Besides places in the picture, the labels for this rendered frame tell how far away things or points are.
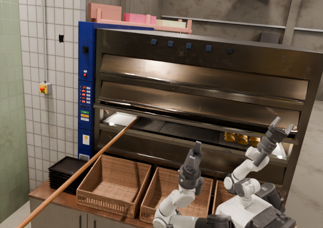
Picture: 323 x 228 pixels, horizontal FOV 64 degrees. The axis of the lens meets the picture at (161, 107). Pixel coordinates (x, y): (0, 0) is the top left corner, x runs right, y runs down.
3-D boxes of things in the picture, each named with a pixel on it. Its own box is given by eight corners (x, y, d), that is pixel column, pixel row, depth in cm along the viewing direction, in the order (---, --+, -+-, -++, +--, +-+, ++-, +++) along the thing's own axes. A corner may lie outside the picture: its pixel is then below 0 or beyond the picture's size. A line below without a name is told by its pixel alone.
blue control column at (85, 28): (135, 147, 481) (144, 26, 419) (143, 149, 478) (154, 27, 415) (77, 215, 302) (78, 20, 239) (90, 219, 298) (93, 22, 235)
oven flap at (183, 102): (100, 98, 257) (104, 79, 257) (295, 132, 218) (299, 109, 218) (98, 98, 252) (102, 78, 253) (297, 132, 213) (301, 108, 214)
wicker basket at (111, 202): (100, 176, 280) (100, 153, 271) (150, 188, 268) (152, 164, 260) (75, 204, 234) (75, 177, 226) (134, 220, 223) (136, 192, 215)
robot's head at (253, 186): (257, 198, 128) (261, 182, 125) (246, 205, 121) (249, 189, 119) (246, 191, 132) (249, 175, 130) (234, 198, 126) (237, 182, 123)
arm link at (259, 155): (271, 147, 153) (260, 162, 156) (255, 137, 154) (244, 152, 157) (275, 155, 142) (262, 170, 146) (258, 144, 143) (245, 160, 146)
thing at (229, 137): (225, 121, 308) (226, 117, 306) (267, 129, 297) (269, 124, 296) (223, 141, 251) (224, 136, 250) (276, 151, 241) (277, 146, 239)
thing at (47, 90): (43, 91, 273) (43, 81, 270) (52, 92, 270) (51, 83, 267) (38, 92, 266) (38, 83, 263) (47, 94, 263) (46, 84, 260)
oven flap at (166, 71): (101, 72, 249) (105, 52, 250) (303, 103, 210) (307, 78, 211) (99, 71, 245) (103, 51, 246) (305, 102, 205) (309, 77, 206)
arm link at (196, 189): (177, 164, 114) (174, 179, 121) (179, 186, 106) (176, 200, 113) (203, 165, 115) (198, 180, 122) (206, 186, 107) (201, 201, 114)
